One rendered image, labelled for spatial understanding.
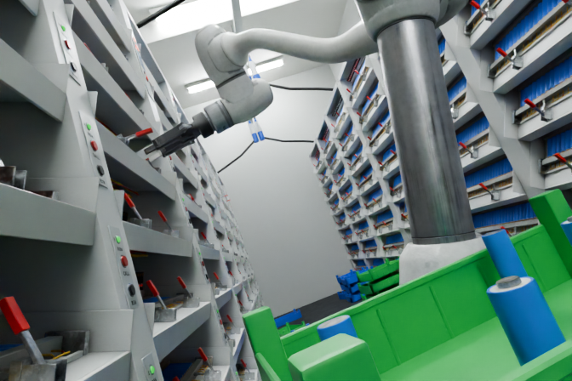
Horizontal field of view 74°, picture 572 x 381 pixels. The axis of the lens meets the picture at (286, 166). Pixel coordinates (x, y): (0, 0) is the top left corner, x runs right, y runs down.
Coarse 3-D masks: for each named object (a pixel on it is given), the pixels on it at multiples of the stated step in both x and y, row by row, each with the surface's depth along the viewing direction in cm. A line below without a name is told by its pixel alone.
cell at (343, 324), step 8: (336, 320) 20; (344, 320) 19; (320, 328) 19; (328, 328) 19; (336, 328) 19; (344, 328) 19; (352, 328) 19; (320, 336) 19; (328, 336) 19; (352, 336) 19
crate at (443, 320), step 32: (544, 192) 36; (544, 224) 35; (480, 256) 33; (544, 256) 34; (416, 288) 31; (448, 288) 31; (480, 288) 32; (544, 288) 33; (256, 320) 26; (320, 320) 29; (352, 320) 29; (384, 320) 30; (416, 320) 30; (448, 320) 31; (480, 320) 31; (256, 352) 26; (288, 352) 28; (320, 352) 10; (352, 352) 10; (384, 352) 29; (416, 352) 29; (448, 352) 28; (480, 352) 26; (512, 352) 24
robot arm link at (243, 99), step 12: (228, 84) 110; (240, 84) 111; (252, 84) 112; (264, 84) 114; (228, 96) 111; (240, 96) 111; (252, 96) 112; (264, 96) 113; (228, 108) 111; (240, 108) 111; (252, 108) 112; (264, 108) 115; (240, 120) 114
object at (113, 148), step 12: (96, 96) 68; (96, 120) 67; (108, 132) 72; (108, 144) 72; (120, 144) 78; (108, 156) 86; (120, 156) 78; (132, 156) 85; (108, 168) 96; (120, 168) 96; (132, 168) 85; (144, 168) 93; (120, 180) 109; (132, 180) 109; (144, 180) 110; (156, 180) 103; (168, 180) 115; (132, 192) 117; (168, 192) 115
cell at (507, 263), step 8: (496, 232) 30; (504, 232) 30; (488, 240) 30; (496, 240) 29; (504, 240) 29; (488, 248) 30; (496, 248) 29; (504, 248) 29; (512, 248) 29; (496, 256) 29; (504, 256) 29; (512, 256) 29; (496, 264) 30; (504, 264) 29; (512, 264) 29; (520, 264) 29; (504, 272) 29; (512, 272) 29; (520, 272) 29
